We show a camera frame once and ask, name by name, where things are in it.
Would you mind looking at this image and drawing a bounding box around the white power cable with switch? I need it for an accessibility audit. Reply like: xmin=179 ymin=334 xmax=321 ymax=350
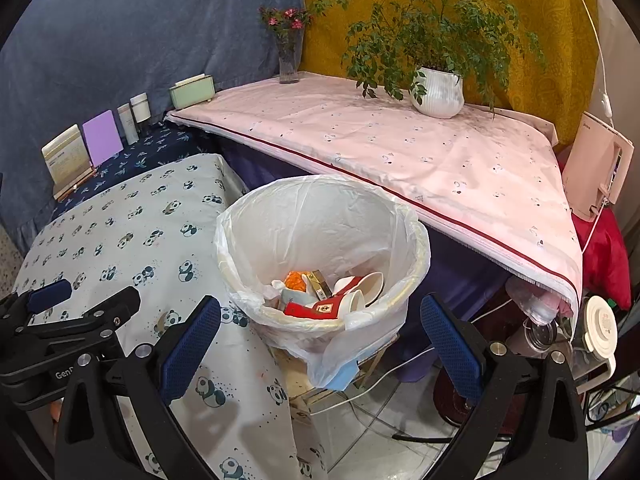
xmin=562 ymin=0 xmax=618 ymax=131

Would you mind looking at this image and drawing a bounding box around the glass vase with pink flowers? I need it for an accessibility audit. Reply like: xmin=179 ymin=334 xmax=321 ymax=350
xmin=257 ymin=6 xmax=313 ymax=85

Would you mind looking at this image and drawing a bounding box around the navy patterned cloth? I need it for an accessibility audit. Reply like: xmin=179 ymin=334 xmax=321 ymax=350
xmin=50 ymin=122 xmax=221 ymax=221

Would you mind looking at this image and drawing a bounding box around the purple card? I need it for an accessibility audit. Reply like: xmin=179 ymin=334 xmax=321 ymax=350
xmin=82 ymin=110 xmax=122 ymax=167

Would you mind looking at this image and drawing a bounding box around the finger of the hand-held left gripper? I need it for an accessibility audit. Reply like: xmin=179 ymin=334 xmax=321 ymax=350
xmin=0 ymin=279 xmax=73 ymax=336
xmin=15 ymin=286 xmax=142 ymax=353

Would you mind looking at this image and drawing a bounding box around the wooden stool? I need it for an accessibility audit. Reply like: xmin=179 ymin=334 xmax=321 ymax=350
xmin=270 ymin=342 xmax=401 ymax=413

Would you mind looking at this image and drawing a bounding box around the white round plastic lid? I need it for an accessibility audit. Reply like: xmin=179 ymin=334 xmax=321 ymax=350
xmin=582 ymin=295 xmax=618 ymax=376

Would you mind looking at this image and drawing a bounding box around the green plant in white pot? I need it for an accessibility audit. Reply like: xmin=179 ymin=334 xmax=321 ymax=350
xmin=310 ymin=0 xmax=548 ymax=121

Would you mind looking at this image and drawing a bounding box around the white floor cable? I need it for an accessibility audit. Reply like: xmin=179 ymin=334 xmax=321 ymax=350
xmin=295 ymin=345 xmax=441 ymax=413

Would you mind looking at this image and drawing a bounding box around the waste bin with white liner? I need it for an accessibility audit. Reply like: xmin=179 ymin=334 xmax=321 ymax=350
xmin=214 ymin=175 xmax=432 ymax=391

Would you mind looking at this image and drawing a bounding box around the clear plastic bottle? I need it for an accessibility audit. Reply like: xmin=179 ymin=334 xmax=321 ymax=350
xmin=505 ymin=317 xmax=558 ymax=358

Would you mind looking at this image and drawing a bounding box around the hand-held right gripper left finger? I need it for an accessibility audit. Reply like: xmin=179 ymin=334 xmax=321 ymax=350
xmin=55 ymin=295 xmax=223 ymax=480

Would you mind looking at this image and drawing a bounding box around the pink plastic appliance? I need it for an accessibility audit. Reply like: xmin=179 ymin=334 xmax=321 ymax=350
xmin=562 ymin=112 xmax=636 ymax=221

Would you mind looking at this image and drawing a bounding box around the white cosmetic jar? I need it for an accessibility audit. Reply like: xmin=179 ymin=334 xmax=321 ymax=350
xmin=131 ymin=92 xmax=151 ymax=123

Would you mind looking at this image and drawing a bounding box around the small black gold box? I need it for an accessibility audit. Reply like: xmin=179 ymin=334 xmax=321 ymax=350
xmin=306 ymin=270 xmax=332 ymax=301

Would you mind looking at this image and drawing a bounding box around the red cloth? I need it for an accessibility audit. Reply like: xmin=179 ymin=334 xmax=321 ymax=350
xmin=572 ymin=207 xmax=633 ymax=311

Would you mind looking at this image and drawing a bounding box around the blue-grey hanging cloth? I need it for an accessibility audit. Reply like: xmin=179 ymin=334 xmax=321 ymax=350
xmin=0 ymin=0 xmax=306 ymax=256

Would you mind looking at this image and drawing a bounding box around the clear plastic bag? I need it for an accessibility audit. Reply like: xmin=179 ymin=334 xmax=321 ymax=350
xmin=505 ymin=277 xmax=573 ymax=323

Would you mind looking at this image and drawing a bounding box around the pink bed sheet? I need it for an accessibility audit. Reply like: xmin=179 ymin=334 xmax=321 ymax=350
xmin=165 ymin=72 xmax=583 ymax=311

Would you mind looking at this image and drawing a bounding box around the white cosmetic tube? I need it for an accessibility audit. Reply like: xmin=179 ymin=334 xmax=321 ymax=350
xmin=117 ymin=103 xmax=140 ymax=146

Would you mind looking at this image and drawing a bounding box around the torn red white paper cup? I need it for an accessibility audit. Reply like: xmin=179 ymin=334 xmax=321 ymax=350
xmin=332 ymin=271 xmax=386 ymax=308

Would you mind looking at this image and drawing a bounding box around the pale green tissue box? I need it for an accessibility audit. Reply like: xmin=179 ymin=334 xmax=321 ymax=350
xmin=168 ymin=74 xmax=216 ymax=109

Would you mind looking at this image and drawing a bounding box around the red and white paper cup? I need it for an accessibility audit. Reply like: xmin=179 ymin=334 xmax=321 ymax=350
xmin=284 ymin=291 xmax=365 ymax=320

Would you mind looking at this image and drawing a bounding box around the gold calendar on wooden stand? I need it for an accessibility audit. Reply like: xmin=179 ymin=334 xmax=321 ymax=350
xmin=41 ymin=125 xmax=96 ymax=201

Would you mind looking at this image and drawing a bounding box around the mustard yellow hanging cloth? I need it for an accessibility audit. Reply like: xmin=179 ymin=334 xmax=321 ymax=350
xmin=297 ymin=0 xmax=601 ymax=146

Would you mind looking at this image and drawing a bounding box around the grey panda print sheet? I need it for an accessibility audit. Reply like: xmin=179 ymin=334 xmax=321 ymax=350
xmin=10 ymin=152 xmax=331 ymax=480

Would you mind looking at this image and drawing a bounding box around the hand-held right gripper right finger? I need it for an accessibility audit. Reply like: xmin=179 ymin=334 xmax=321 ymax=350
xmin=420 ymin=294 xmax=590 ymax=480

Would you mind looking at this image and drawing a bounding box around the black floor cable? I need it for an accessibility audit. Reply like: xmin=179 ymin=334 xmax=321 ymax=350
xmin=392 ymin=432 xmax=511 ymax=445

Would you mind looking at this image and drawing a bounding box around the dark red round stool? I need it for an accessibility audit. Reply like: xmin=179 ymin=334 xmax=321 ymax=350
xmin=434 ymin=360 xmax=506 ymax=428

